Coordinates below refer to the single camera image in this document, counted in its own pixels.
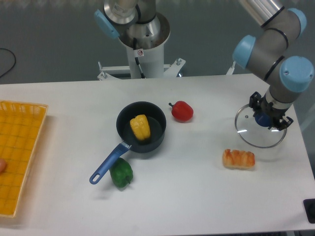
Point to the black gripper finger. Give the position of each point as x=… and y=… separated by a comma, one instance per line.
x=280, y=123
x=254, y=103

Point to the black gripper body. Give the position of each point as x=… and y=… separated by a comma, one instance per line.
x=268, y=110

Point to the glass lid with blue knob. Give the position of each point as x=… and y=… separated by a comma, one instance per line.
x=256, y=130

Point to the dark pot with blue handle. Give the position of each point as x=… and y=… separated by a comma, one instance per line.
x=157, y=123

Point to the yellow bell pepper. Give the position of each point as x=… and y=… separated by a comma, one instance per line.
x=140, y=127

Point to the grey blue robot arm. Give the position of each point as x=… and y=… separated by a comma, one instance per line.
x=264, y=57

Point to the orange bread loaf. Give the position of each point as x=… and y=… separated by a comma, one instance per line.
x=238, y=159

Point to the red bell pepper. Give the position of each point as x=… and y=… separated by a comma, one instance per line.
x=181, y=111

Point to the black device at table edge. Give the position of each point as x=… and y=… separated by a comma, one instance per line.
x=309, y=206

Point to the green bell pepper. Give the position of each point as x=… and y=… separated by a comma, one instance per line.
x=121, y=173

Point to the yellow woven basket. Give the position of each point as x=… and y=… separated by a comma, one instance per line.
x=20, y=127

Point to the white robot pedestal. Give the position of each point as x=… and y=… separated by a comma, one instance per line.
x=143, y=32

